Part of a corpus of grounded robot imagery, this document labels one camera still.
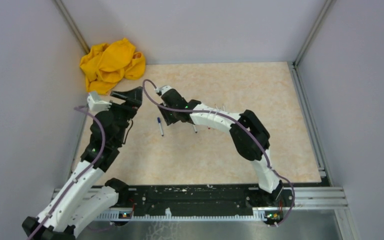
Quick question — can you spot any yellow crumpled cloth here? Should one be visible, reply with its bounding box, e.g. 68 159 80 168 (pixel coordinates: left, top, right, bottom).
79 38 147 95

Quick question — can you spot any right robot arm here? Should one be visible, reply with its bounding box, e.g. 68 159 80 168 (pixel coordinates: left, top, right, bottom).
155 85 283 206

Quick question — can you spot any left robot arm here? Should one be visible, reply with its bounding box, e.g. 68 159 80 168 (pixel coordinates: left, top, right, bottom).
22 86 143 240

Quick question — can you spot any slotted cable duct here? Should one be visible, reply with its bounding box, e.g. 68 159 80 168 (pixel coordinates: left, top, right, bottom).
95 210 267 222

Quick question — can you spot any blue capped white marker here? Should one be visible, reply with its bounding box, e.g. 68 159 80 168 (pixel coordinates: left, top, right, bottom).
157 117 165 137

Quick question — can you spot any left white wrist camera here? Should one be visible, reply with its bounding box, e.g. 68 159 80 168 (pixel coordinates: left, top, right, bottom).
86 91 112 112

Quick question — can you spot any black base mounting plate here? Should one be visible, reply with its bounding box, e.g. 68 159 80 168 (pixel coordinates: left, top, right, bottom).
116 184 292 217

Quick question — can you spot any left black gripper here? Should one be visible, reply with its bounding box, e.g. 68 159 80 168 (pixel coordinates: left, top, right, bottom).
103 86 143 145

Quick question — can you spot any aluminium frame rail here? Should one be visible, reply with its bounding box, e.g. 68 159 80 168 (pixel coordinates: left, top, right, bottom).
52 187 349 210

